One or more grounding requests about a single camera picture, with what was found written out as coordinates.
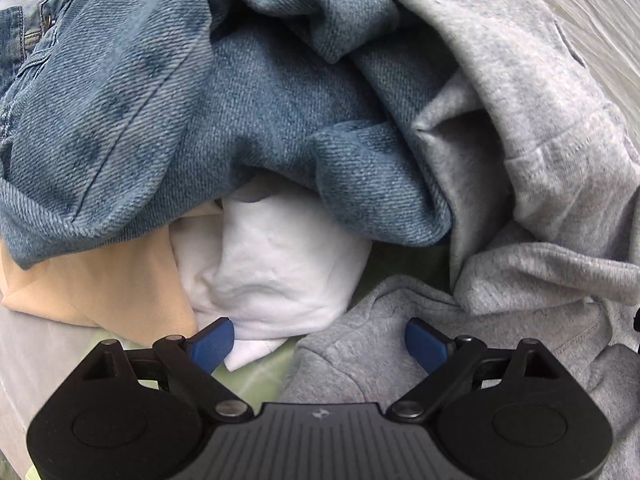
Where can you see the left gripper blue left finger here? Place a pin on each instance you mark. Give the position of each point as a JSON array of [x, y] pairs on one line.
[[211, 345]]

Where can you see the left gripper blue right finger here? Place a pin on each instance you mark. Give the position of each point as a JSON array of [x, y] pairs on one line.
[[427, 345]]

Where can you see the grey zip hoodie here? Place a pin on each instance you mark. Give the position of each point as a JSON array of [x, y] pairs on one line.
[[542, 177]]

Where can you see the beige garment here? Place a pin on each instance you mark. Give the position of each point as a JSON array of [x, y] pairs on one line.
[[134, 289]]

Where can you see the white t-shirt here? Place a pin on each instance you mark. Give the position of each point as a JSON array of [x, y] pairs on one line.
[[270, 258]]

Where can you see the green checked bed sheet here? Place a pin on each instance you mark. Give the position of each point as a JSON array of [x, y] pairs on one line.
[[38, 354]]

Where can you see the blue denim jeans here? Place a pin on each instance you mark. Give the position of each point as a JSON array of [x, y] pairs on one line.
[[119, 116]]

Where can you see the pale grey carrot-print sheet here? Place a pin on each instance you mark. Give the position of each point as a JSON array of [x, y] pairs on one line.
[[606, 34]]

